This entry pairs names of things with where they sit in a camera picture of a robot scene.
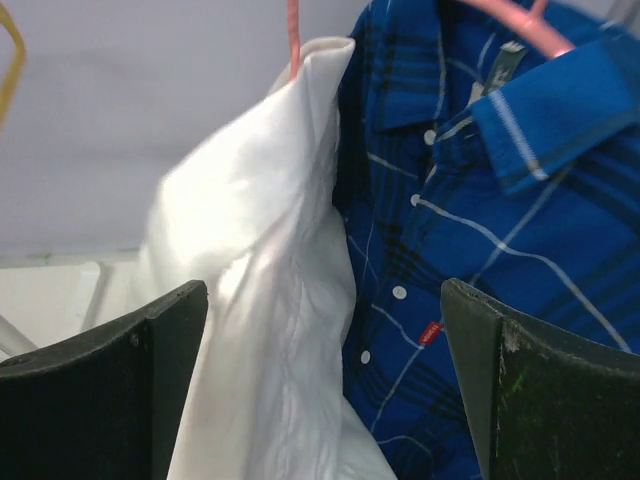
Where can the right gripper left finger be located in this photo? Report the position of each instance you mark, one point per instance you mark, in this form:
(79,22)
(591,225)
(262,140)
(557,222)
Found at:
(106,403)

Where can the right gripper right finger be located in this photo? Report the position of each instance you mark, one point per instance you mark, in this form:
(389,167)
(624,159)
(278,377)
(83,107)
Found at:
(541,402)

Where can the white shirt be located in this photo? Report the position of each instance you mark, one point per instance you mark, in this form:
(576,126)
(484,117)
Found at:
(249,212)

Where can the pink wire hanger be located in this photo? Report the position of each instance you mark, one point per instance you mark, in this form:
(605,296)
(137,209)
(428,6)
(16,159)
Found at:
(293,36)

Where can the blue plaid shirt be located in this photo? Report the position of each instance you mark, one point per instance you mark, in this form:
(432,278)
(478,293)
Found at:
(467,154)

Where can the pink plastic hanger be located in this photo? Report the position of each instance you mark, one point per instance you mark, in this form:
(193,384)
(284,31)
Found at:
(530,25)

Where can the wooden hanger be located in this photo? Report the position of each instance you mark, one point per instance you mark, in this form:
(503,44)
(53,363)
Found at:
(16,64)

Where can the metal clothes rack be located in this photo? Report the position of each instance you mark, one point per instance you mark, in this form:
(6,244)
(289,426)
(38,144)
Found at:
(48,304)

